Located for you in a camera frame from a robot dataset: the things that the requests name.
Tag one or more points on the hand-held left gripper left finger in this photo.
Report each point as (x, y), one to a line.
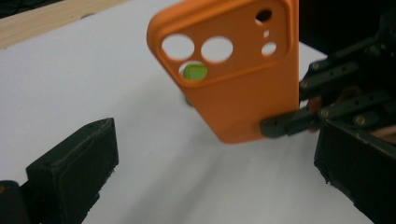
(71, 174)

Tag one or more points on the orange phone case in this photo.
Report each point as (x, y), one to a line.
(249, 93)

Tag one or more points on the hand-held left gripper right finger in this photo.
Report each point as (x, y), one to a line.
(364, 168)

